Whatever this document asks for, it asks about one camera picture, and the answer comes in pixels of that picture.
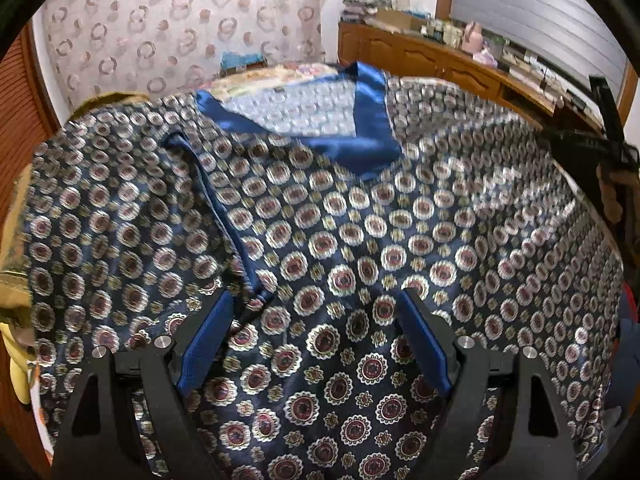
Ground rose floral blanket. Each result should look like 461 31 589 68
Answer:
209 59 342 107

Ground row of flat boxes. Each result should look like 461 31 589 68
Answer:
500 42 597 109

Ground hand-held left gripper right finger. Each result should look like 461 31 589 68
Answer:
399 287 593 480

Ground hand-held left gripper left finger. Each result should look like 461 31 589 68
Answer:
50 287 237 480

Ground grey window blinds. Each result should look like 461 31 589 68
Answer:
450 0 629 87

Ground wooden ribbed headboard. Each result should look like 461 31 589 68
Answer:
0 25 66 466

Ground wooden cabinet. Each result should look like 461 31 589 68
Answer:
337 19 607 135

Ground dark blue cloth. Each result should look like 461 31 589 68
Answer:
616 280 640 413

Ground cluster of small bottles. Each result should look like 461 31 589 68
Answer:
422 16 466 44

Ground person's right hand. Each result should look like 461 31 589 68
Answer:
600 167 629 223

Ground cardboard box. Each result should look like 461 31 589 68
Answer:
372 7 427 34

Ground navy medallion print garment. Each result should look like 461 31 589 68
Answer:
20 62 632 480

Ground yellow cloth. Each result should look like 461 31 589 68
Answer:
0 319 37 407

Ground stack of folded cloths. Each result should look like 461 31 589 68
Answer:
342 0 382 24

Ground blue box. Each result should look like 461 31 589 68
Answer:
220 51 269 74

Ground pink rabbit figure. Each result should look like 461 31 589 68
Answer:
462 21 485 54

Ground ring patterned curtain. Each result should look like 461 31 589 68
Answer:
42 0 334 100

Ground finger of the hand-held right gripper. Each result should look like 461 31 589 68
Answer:
547 127 640 163
589 75 629 146

